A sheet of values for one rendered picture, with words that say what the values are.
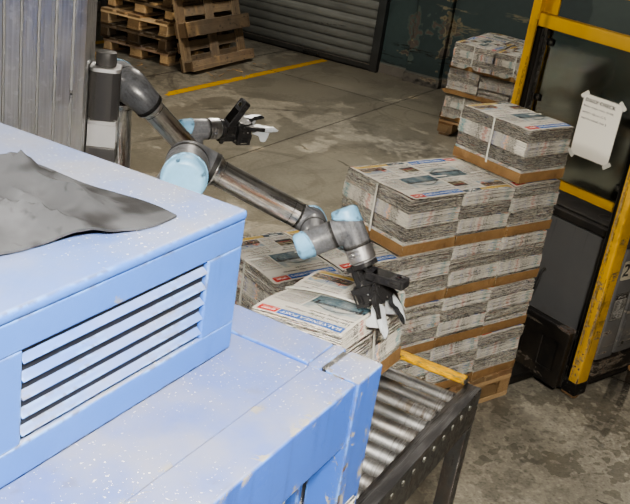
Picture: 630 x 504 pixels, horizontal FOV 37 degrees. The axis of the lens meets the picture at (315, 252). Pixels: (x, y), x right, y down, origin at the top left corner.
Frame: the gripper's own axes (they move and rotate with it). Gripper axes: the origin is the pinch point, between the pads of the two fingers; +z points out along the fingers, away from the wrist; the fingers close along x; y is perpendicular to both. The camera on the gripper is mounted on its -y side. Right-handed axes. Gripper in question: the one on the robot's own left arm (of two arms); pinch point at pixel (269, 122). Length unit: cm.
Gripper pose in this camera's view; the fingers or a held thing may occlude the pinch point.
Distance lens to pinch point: 345.3
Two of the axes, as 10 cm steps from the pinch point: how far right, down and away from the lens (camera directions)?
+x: 4.8, 5.2, -7.1
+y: -2.1, 8.5, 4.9
